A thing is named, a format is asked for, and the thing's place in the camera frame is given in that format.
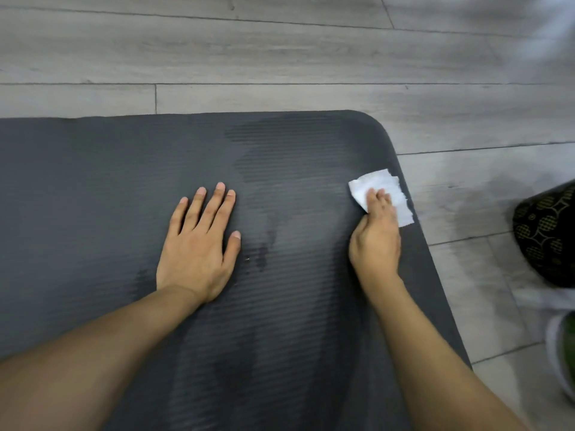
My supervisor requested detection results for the white wipe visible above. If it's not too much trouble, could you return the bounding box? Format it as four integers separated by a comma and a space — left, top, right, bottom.
348, 168, 416, 229

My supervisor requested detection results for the person's left forearm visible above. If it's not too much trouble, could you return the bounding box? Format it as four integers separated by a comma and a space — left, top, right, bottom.
0, 284, 208, 431

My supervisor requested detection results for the white wipe tub green spout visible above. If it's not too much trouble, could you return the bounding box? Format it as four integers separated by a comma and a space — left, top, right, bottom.
544, 309, 575, 403

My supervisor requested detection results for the dark grey yoga mat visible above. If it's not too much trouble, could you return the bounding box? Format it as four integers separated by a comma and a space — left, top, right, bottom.
0, 110, 473, 431

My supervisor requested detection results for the person's right forearm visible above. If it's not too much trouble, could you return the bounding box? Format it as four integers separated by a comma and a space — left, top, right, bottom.
359, 272, 531, 431

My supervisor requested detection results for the black patterned trash bin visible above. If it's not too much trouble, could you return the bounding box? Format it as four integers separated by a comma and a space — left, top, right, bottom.
513, 179, 575, 289

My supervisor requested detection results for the person's right hand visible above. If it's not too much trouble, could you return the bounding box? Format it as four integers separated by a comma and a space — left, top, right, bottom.
348, 188, 403, 289

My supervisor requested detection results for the person's left hand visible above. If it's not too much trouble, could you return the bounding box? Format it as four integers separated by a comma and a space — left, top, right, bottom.
156, 182, 242, 306

